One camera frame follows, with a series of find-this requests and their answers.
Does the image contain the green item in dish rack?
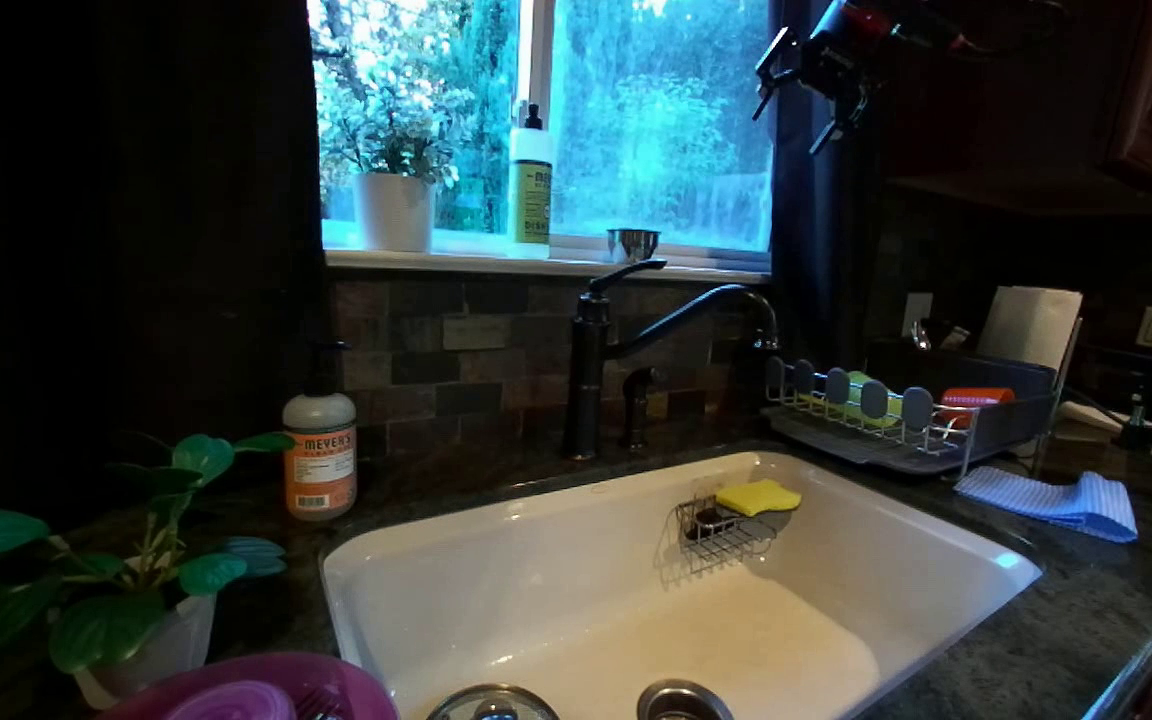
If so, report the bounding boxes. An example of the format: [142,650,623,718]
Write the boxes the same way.
[845,369,906,429]

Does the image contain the purple cup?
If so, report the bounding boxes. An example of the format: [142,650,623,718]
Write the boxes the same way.
[159,675,300,720]

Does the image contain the black round scrubber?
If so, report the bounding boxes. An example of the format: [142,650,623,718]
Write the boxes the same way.
[682,501,736,546]

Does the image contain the soap bottle with orange label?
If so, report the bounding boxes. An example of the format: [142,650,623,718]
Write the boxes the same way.
[279,335,362,523]

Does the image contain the light blue folded cloth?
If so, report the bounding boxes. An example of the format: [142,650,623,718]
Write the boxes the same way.
[952,462,1145,550]

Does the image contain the black kitchen faucet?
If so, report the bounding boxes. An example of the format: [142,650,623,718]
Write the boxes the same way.
[558,258,788,464]

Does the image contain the white framed window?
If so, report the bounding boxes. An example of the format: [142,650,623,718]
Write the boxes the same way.
[304,0,779,286]

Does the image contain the white paper towel roll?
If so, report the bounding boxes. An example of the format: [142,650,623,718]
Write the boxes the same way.
[975,280,1086,379]

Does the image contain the grey dish drying rack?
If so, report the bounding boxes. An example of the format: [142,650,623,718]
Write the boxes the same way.
[759,345,1063,480]

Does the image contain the red item in dish rack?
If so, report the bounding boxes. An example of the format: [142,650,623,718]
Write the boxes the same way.
[936,379,1019,412]

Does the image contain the yellow sponge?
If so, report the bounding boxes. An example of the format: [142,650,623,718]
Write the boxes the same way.
[711,478,809,523]

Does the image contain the leafy plant in white pot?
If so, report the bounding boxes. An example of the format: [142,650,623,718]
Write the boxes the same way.
[316,73,478,262]

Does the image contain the bottle with green label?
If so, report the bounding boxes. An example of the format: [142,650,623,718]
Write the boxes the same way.
[509,100,558,249]

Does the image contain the round-leaf plant in white pot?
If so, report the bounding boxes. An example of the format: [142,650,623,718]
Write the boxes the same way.
[0,429,295,712]

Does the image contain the white kitchen sink basin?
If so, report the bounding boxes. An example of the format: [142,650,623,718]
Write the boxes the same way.
[320,449,1046,720]

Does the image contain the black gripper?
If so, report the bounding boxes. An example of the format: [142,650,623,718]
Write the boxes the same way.
[750,22,874,162]

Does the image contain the dark narrow curtain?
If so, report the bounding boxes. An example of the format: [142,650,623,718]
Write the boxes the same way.
[762,0,880,364]

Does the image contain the purple plastic bowl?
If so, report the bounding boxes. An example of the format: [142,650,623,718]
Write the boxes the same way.
[100,650,405,720]

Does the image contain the dark wide curtain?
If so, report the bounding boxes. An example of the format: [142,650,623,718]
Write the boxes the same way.
[0,0,334,534]

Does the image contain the small silver metal bowl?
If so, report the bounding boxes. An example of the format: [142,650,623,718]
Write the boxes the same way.
[602,226,664,269]

